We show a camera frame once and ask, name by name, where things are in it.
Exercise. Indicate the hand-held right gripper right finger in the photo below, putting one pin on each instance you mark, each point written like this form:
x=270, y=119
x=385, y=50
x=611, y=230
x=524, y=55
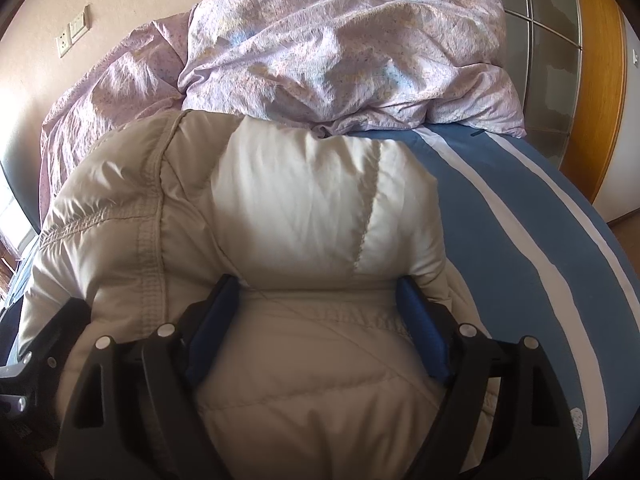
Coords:
x=431, y=342

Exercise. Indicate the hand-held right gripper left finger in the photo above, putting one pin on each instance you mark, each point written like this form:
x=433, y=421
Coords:
x=210, y=342

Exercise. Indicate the beige down jacket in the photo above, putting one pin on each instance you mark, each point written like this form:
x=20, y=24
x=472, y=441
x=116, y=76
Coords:
x=300, y=200

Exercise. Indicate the blue striped bed sheet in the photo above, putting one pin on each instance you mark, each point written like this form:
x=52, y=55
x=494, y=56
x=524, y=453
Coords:
x=500, y=235

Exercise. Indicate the dark grey headboard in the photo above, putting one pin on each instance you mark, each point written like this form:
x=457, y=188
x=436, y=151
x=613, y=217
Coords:
x=17, y=195

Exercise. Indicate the wooden wardrobe with glass doors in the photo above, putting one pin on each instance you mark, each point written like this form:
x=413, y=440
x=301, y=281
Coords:
x=550, y=60

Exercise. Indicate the lilac floral duvet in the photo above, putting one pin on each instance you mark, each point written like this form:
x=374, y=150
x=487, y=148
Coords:
x=325, y=50

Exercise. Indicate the white wall socket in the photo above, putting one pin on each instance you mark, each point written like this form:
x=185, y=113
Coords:
x=64, y=46

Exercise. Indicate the white wall switch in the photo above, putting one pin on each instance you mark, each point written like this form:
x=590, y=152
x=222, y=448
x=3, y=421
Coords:
x=80, y=24

